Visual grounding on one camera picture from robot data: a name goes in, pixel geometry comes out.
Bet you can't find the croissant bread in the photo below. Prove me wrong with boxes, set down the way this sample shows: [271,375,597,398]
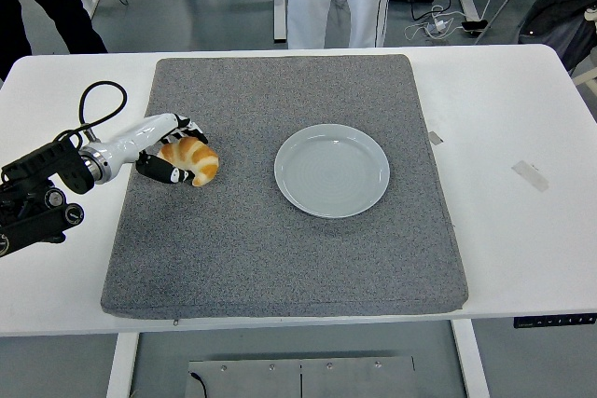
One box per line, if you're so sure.
[156,136,220,187]

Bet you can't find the pale grey round plate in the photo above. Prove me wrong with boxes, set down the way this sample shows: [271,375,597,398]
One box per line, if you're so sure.
[273,123,391,219]

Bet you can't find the white charger with cables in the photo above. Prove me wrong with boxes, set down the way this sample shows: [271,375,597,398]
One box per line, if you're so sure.
[404,5,463,41]

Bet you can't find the black table control panel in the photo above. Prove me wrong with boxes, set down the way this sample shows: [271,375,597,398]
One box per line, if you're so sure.
[513,312,597,329]

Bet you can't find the short black cable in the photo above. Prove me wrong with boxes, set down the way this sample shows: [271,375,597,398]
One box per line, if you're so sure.
[187,371,209,398]

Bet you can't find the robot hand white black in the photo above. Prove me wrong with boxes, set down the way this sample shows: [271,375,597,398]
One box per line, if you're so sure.
[97,112,210,187]

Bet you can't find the grey fabric mat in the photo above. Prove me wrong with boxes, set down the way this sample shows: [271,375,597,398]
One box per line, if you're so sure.
[100,53,469,321]

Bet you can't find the dark jacket on chair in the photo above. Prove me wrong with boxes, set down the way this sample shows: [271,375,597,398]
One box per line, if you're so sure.
[517,0,597,75]

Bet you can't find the large clear tape piece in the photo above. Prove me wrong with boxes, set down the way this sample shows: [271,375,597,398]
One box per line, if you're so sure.
[511,159,550,193]

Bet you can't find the white table leg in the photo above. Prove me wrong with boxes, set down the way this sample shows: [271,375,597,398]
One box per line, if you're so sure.
[450,321,491,398]
[105,332,141,398]

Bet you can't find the black phone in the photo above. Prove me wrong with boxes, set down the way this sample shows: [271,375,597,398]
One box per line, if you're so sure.
[461,19,490,36]

